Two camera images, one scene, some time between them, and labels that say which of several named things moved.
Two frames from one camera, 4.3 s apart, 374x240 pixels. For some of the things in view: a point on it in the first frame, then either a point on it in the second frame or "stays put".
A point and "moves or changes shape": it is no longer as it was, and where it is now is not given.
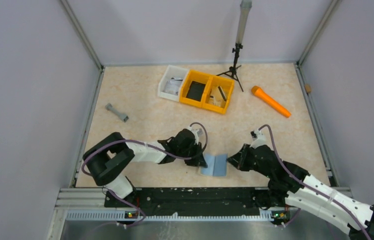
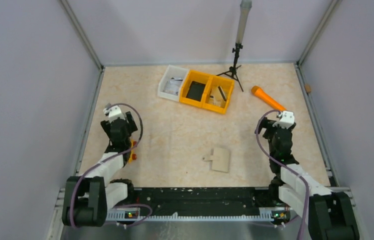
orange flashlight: (259, 92) stays put
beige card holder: (217, 164) moves or changes shape
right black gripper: (238, 160) -> (266, 123)
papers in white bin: (172, 85) stays put
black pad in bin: (196, 91) stays put
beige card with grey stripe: (222, 93) stays put
